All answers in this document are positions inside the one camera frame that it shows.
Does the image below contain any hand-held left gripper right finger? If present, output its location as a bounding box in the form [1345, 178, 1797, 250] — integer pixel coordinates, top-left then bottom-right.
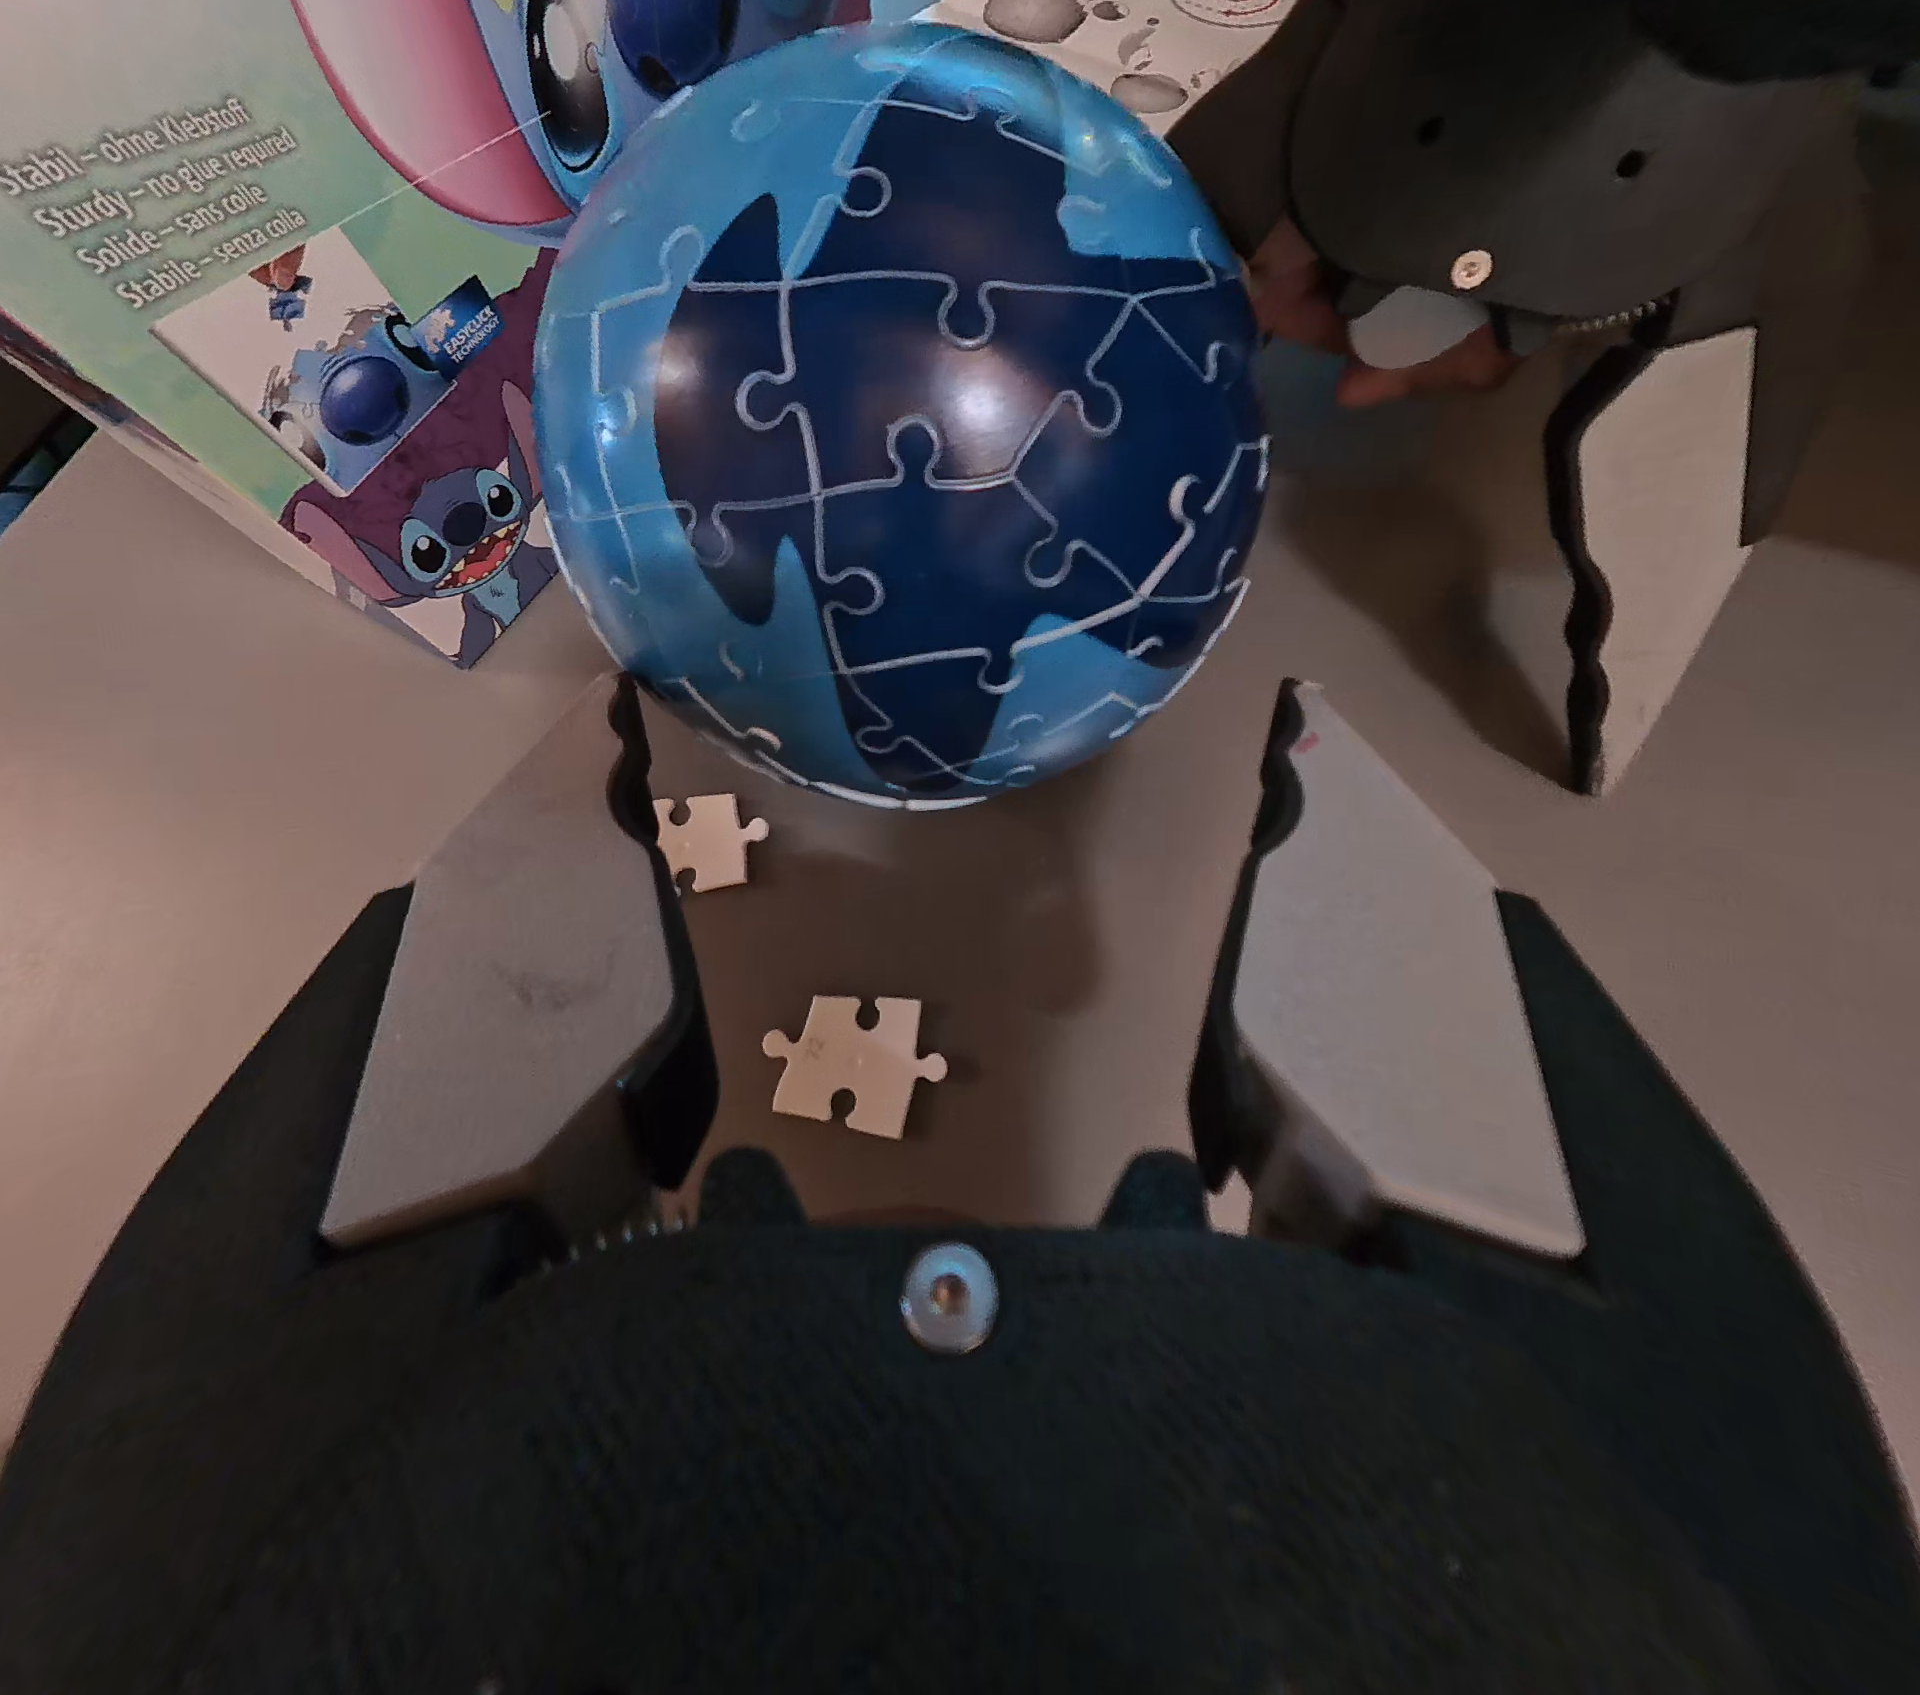
[1196, 677, 1588, 1259]

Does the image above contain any white instruction leaflet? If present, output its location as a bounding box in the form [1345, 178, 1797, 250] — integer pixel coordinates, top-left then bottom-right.
[913, 0, 1332, 140]

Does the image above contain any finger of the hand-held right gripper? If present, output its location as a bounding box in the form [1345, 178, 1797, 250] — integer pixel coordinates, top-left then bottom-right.
[1541, 299, 1764, 799]

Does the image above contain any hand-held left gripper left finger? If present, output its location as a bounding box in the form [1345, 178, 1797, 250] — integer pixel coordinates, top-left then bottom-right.
[318, 671, 722, 1249]

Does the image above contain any cartoon printed puzzle box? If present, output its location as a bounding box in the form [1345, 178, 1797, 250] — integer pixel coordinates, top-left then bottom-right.
[0, 0, 876, 671]

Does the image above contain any person's right hand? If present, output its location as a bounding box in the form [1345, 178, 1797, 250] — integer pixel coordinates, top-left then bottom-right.
[1241, 222, 1519, 409]

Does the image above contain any blue puzzle ball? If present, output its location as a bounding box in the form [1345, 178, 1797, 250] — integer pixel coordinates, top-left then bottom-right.
[531, 22, 1273, 811]

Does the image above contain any white puzzle piece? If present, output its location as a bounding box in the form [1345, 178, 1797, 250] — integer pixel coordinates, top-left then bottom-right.
[651, 795, 771, 895]
[761, 993, 952, 1139]

